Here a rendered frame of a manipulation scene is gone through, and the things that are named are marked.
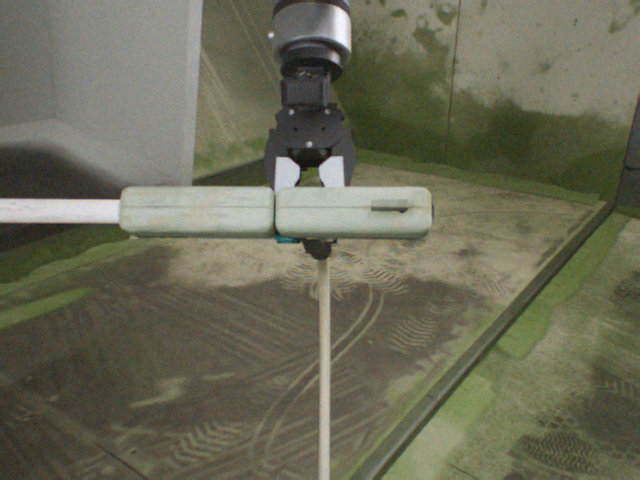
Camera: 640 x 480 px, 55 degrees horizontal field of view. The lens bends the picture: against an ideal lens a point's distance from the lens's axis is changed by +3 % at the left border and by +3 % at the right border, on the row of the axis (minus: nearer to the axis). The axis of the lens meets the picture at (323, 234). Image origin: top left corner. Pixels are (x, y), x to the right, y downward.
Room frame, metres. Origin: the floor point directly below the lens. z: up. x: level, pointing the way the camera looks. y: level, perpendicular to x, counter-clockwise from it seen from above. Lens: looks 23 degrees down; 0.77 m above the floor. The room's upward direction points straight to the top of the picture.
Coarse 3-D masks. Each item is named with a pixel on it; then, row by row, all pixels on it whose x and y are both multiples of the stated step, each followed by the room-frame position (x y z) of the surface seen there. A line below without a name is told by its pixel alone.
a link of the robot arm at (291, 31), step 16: (288, 16) 0.70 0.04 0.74; (304, 16) 0.69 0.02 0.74; (320, 16) 0.69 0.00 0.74; (336, 16) 0.70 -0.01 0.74; (272, 32) 0.73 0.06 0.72; (288, 32) 0.69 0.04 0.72; (304, 32) 0.68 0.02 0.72; (320, 32) 0.68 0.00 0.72; (336, 32) 0.69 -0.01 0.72; (272, 48) 0.71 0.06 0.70; (288, 48) 0.69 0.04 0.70; (336, 48) 0.69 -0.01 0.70
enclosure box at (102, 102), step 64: (0, 0) 1.05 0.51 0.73; (64, 0) 1.08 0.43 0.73; (128, 0) 1.00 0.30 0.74; (192, 0) 0.90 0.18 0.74; (0, 64) 1.05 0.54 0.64; (64, 64) 1.10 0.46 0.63; (128, 64) 1.01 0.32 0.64; (192, 64) 0.91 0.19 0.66; (0, 128) 1.04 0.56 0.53; (64, 128) 1.09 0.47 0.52; (128, 128) 1.02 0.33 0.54; (192, 128) 0.93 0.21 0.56; (0, 192) 0.83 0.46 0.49; (64, 192) 0.86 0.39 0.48
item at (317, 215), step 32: (128, 192) 0.56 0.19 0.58; (160, 192) 0.56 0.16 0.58; (192, 192) 0.56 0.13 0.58; (224, 192) 0.56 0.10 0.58; (256, 192) 0.56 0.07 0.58; (288, 192) 0.56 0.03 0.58; (320, 192) 0.55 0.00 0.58; (352, 192) 0.55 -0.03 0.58; (384, 192) 0.55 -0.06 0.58; (416, 192) 0.55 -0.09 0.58; (128, 224) 0.54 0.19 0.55; (160, 224) 0.54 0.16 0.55; (192, 224) 0.54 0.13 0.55; (224, 224) 0.54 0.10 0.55; (256, 224) 0.54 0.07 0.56; (288, 224) 0.54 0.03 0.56; (320, 224) 0.54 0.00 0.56; (352, 224) 0.53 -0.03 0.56; (384, 224) 0.53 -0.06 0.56; (416, 224) 0.53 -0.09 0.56; (320, 256) 0.69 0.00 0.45
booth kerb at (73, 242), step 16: (352, 128) 2.66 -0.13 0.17; (256, 160) 2.15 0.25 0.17; (208, 176) 1.95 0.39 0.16; (224, 176) 2.01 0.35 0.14; (240, 176) 2.08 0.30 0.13; (256, 176) 2.14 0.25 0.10; (96, 224) 1.61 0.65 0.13; (112, 224) 1.65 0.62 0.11; (48, 240) 1.49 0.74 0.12; (64, 240) 1.53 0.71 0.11; (80, 240) 1.56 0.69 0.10; (96, 240) 1.60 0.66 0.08; (112, 240) 1.64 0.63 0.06; (0, 256) 1.39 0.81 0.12; (16, 256) 1.42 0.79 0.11; (32, 256) 1.45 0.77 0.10; (48, 256) 1.48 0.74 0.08; (64, 256) 1.52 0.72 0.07; (0, 272) 1.39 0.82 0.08; (16, 272) 1.41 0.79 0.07
